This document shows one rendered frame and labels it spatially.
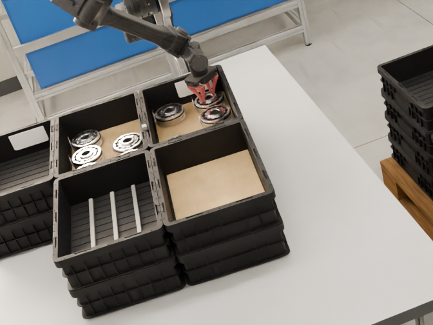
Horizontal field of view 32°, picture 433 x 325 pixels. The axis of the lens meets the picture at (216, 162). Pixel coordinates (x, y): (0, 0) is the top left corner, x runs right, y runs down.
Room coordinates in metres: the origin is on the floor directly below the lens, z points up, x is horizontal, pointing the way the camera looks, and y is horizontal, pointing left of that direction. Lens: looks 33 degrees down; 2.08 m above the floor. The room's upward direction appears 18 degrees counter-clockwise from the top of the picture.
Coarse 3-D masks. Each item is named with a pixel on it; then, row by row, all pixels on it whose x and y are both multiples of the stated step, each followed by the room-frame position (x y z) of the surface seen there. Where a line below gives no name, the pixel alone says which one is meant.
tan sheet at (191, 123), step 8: (224, 96) 2.28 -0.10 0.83; (184, 104) 2.31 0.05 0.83; (192, 104) 2.30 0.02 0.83; (192, 112) 2.24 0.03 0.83; (232, 112) 2.16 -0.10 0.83; (184, 120) 2.21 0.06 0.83; (192, 120) 2.19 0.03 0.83; (200, 120) 2.18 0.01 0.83; (160, 128) 2.20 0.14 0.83; (168, 128) 2.19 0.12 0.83; (176, 128) 2.17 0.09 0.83; (184, 128) 2.16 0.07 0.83; (192, 128) 2.14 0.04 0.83; (200, 128) 2.12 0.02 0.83; (160, 136) 2.16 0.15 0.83; (168, 136) 2.14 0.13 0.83
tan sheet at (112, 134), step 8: (136, 120) 2.31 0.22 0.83; (112, 128) 2.31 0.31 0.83; (120, 128) 2.29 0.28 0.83; (128, 128) 2.27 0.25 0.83; (136, 128) 2.26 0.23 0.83; (104, 136) 2.27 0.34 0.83; (112, 136) 2.26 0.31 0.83; (120, 136) 2.24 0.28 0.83; (104, 144) 2.22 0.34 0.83; (112, 144) 2.20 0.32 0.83; (72, 152) 2.23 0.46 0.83; (104, 152) 2.17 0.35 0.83; (112, 152) 2.15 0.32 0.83; (72, 168) 2.13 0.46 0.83
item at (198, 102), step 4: (208, 92) 2.29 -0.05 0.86; (216, 92) 2.28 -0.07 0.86; (220, 92) 2.26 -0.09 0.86; (216, 96) 2.24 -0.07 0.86; (220, 96) 2.24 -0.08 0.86; (196, 100) 2.26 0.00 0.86; (216, 100) 2.22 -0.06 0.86; (220, 100) 2.21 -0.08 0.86; (196, 104) 2.23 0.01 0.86; (200, 104) 2.23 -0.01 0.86; (204, 104) 2.22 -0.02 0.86; (208, 104) 2.20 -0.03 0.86; (212, 104) 2.20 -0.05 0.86
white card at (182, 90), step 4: (176, 84) 2.32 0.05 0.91; (180, 84) 2.32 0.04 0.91; (184, 84) 2.32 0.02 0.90; (200, 84) 2.32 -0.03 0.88; (204, 84) 2.32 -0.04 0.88; (212, 84) 2.32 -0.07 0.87; (176, 88) 2.32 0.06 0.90; (180, 88) 2.32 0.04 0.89; (184, 88) 2.32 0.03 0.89; (188, 88) 2.32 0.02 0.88; (180, 92) 2.32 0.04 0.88; (184, 92) 2.32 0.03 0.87; (188, 92) 2.32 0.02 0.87; (192, 92) 2.32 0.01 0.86; (180, 96) 2.32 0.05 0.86; (184, 96) 2.32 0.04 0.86
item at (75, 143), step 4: (84, 132) 2.29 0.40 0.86; (88, 132) 2.27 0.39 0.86; (92, 132) 2.27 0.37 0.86; (96, 132) 2.26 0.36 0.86; (76, 136) 2.27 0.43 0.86; (92, 136) 2.24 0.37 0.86; (96, 136) 2.24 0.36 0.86; (72, 140) 2.26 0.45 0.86; (76, 140) 2.25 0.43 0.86; (88, 140) 2.22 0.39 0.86; (92, 140) 2.22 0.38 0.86; (96, 140) 2.21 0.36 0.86; (72, 144) 2.23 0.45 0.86; (76, 144) 2.22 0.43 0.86; (80, 144) 2.21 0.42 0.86; (84, 144) 2.20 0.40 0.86; (88, 144) 2.19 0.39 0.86
